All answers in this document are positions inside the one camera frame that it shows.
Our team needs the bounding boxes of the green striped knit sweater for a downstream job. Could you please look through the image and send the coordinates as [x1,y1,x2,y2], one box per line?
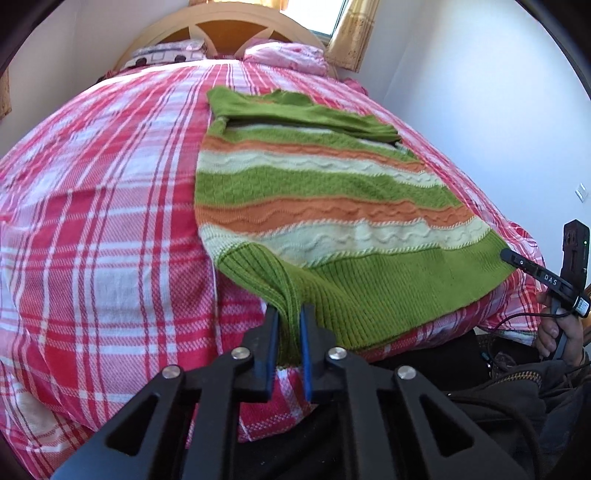
[194,86,517,367]

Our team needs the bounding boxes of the red plaid bed sheet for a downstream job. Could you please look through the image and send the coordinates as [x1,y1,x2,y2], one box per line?
[0,60,548,476]

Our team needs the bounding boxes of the white patterned pillow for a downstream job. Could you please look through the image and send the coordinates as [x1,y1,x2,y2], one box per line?
[124,39,208,69]

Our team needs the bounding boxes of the black cable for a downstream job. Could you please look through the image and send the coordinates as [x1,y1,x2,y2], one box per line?
[478,284,591,384]

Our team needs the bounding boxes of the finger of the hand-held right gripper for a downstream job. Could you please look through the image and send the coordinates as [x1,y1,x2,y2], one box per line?
[501,248,544,280]

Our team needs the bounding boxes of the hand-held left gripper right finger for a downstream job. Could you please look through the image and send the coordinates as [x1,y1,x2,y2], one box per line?
[299,302,529,480]

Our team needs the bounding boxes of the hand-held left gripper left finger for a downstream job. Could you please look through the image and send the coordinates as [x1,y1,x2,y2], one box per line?
[51,302,280,480]

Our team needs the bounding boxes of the person's right hand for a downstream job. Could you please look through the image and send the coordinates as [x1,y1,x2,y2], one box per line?
[536,291,587,370]

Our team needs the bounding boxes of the wooden arched headboard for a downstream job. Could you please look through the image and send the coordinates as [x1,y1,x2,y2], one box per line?
[113,4,340,79]

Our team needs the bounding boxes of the pink floral pillow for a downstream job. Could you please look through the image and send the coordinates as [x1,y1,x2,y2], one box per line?
[244,41,329,77]

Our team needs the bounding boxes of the person's dark clothing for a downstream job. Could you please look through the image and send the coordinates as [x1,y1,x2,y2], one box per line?
[443,357,591,480]

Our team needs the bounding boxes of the window behind headboard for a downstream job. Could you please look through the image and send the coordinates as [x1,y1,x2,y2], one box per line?
[284,0,352,38]

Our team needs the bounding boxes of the yellow patterned curtain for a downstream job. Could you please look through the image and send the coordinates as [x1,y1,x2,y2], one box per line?
[327,0,380,72]

